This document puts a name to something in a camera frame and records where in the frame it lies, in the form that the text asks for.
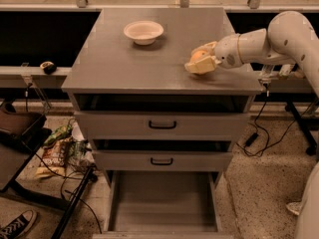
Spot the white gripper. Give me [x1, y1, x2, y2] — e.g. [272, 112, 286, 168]
[184, 34, 240, 75]

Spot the orange fruit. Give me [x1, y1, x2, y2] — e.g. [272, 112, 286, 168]
[190, 50, 208, 62]

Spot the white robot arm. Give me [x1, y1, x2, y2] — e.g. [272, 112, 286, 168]
[185, 11, 319, 239]

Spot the grey drawer cabinet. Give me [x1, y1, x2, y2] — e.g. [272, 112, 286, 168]
[61, 7, 264, 188]

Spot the grey top drawer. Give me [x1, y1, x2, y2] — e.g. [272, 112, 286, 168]
[75, 112, 249, 141]

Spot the grey middle drawer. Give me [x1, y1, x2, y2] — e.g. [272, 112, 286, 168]
[93, 150, 232, 171]

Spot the grey open bottom drawer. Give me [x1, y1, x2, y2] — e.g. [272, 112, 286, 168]
[92, 171, 234, 239]

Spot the clear plastic water bottle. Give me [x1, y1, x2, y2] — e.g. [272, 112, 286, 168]
[258, 65, 274, 84]

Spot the green label drink bottle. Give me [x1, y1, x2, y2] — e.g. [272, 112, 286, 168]
[278, 64, 294, 78]

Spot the black chair base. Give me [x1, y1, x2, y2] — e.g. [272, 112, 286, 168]
[285, 100, 318, 156]

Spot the yellow black tape measure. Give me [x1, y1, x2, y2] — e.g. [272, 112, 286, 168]
[40, 61, 57, 75]

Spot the green snack bag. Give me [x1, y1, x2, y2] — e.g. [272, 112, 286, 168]
[44, 124, 72, 147]

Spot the black tripod leg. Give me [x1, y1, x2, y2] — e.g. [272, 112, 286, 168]
[51, 167, 94, 239]

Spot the grey knit sneaker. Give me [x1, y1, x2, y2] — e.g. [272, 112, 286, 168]
[286, 201, 302, 216]

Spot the brown chip bag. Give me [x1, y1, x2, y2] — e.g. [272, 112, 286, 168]
[35, 138, 71, 178]

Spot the dark side table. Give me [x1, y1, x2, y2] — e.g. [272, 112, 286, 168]
[0, 102, 68, 211]

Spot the black white sneaker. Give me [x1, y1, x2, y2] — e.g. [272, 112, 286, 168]
[0, 210, 37, 239]

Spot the black power adapter cable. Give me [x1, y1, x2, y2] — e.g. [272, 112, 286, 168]
[235, 83, 300, 158]

